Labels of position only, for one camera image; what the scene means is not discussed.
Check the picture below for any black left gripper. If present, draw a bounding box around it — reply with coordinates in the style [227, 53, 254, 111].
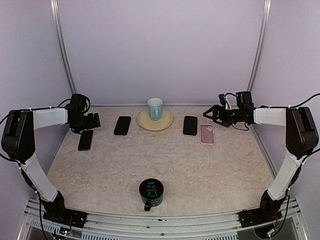
[72, 112, 101, 133]

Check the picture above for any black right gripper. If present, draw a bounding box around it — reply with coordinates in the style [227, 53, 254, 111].
[204, 104, 244, 127]

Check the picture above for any purple-edged smartphone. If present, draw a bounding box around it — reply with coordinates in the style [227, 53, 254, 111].
[77, 130, 94, 151]

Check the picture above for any pink phone case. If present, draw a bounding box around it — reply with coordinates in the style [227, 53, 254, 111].
[199, 124, 215, 146]

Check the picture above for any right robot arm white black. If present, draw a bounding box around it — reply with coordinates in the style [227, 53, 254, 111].
[203, 91, 319, 227]

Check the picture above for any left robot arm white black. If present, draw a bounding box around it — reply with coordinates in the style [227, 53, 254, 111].
[1, 93, 101, 224]

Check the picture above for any beige plate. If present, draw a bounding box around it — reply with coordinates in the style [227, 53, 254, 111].
[137, 109, 173, 132]

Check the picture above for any light blue mug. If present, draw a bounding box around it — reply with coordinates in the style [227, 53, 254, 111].
[147, 98, 163, 121]

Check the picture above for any black mug with green print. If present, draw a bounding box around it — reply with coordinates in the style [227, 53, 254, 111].
[139, 178, 164, 212]

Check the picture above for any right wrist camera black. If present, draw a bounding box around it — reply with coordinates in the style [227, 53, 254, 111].
[218, 93, 232, 110]

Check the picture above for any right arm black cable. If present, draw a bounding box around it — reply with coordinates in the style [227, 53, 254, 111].
[287, 92, 320, 110]

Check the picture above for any right aluminium corner post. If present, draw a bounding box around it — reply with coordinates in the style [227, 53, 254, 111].
[247, 0, 272, 94]

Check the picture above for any aluminium corner post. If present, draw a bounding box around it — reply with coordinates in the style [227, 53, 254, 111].
[49, 0, 78, 95]
[247, 0, 272, 94]

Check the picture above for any left aluminium corner post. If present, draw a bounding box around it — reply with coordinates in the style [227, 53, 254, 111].
[49, 0, 78, 95]

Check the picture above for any aluminium front rail frame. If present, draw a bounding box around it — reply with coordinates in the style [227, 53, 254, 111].
[17, 198, 310, 240]

